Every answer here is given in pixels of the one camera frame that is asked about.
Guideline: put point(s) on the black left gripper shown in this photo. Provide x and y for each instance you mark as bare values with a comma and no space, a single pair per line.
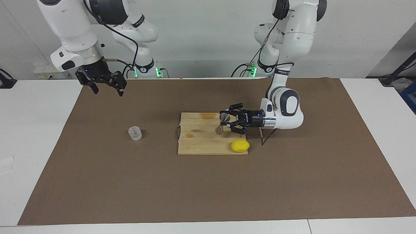
255,118

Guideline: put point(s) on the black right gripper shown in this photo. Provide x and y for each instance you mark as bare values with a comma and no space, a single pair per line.
96,73

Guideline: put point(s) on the steel double cone jigger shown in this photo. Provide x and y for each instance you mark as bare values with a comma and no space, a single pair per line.
224,116

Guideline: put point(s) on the clear glass cup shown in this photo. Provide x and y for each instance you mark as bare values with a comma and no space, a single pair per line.
135,134

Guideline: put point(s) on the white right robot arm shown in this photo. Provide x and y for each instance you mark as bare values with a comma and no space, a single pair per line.
71,26

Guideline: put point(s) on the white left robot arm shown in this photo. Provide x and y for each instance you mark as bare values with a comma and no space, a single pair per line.
292,32

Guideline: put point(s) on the yellow lemon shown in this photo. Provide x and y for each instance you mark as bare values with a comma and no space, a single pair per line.
240,146

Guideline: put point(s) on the bamboo cutting board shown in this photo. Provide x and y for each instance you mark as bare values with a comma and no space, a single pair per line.
201,143

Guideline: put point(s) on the white power strip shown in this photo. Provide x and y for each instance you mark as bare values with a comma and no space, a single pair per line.
45,70

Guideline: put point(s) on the black clamp base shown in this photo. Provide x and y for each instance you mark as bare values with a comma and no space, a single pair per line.
6,83

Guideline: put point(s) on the brown table mat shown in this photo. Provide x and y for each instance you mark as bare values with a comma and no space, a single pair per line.
130,188

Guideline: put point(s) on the white paper patch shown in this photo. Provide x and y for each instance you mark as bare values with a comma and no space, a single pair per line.
6,164

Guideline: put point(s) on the black stand leg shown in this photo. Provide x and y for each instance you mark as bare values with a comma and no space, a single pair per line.
390,79

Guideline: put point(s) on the blue box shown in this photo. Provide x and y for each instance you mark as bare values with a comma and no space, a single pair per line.
411,97

